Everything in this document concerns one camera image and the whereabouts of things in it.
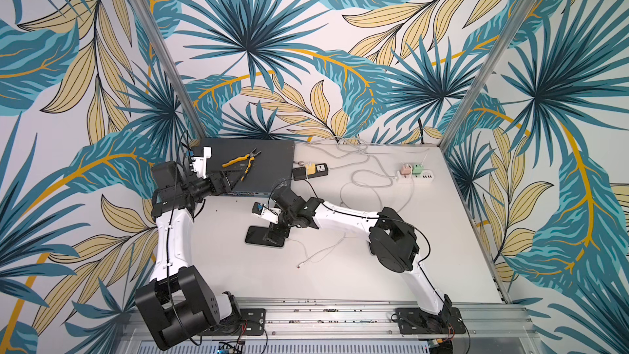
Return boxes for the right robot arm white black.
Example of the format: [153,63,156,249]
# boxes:
[252,186,452,320]

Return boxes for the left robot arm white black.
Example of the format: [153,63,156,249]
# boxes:
[135,157,242,351]

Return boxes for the black phone left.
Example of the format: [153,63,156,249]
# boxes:
[245,226,286,248]

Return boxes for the yellow black pliers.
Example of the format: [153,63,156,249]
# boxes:
[222,148,261,181]

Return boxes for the white power strip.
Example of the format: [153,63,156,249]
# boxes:
[396,170,435,185]

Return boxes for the green charger plug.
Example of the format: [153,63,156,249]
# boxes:
[412,164,424,175]

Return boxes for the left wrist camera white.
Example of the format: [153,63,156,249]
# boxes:
[190,146,212,179]

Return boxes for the dark grey network switch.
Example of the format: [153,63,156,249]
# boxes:
[192,139,295,197]

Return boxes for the grey power strip cord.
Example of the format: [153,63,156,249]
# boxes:
[309,139,409,188]

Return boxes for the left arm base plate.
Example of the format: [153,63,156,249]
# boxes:
[201,308,266,337]

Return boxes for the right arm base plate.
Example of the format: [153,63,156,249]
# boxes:
[391,307,466,336]

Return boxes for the aluminium rail frame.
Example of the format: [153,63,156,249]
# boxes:
[115,297,542,354]

